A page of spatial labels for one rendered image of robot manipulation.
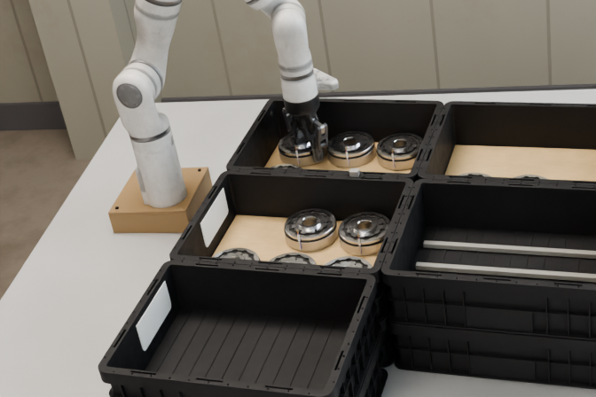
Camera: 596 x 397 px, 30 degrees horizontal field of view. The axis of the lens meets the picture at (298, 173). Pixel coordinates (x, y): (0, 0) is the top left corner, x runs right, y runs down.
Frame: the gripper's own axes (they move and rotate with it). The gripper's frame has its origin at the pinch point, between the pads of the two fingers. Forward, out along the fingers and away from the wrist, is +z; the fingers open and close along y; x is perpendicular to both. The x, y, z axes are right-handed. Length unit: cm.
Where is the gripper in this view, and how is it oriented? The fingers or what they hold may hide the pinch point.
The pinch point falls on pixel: (309, 151)
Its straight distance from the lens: 242.7
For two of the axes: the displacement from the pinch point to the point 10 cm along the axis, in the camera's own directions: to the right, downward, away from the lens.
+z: 1.4, 8.4, 5.3
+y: 5.7, 3.6, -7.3
